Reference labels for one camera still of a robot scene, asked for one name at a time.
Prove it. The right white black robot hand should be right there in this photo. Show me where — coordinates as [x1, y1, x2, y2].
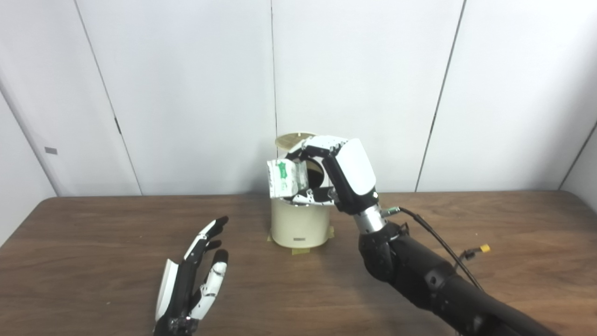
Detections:
[285, 136, 379, 216]

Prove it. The yellow plug connector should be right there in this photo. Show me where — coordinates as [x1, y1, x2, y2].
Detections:
[459, 244, 491, 261]

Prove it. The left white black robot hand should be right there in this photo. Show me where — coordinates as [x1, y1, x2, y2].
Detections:
[154, 216, 229, 336]

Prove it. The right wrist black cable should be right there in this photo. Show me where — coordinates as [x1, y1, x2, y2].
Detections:
[380, 207, 486, 292]

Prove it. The green white milk carton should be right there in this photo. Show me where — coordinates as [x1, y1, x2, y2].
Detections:
[267, 158, 308, 199]

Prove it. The cream-colored bin body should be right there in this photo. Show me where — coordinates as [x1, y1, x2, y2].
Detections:
[271, 159, 331, 248]

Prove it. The cream round bin lid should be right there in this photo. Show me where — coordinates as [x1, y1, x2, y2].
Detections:
[275, 133, 317, 149]

